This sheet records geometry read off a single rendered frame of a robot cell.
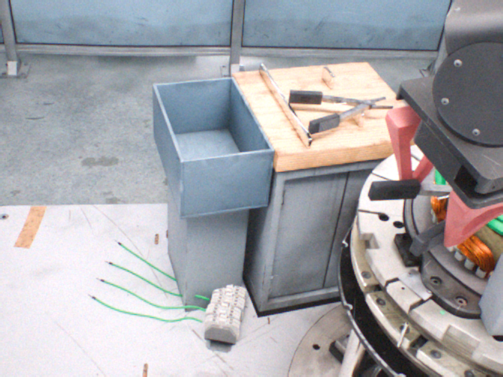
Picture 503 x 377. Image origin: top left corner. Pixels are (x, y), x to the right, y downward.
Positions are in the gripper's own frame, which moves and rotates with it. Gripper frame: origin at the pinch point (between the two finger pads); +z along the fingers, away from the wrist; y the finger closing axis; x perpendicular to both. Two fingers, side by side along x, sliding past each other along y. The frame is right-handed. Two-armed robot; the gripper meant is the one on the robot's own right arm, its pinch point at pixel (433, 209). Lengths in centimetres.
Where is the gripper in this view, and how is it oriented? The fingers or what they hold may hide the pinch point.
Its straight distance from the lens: 51.2
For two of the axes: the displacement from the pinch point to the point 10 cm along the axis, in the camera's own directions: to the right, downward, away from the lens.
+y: 3.9, 6.9, -6.0
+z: -1.2, 6.9, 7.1
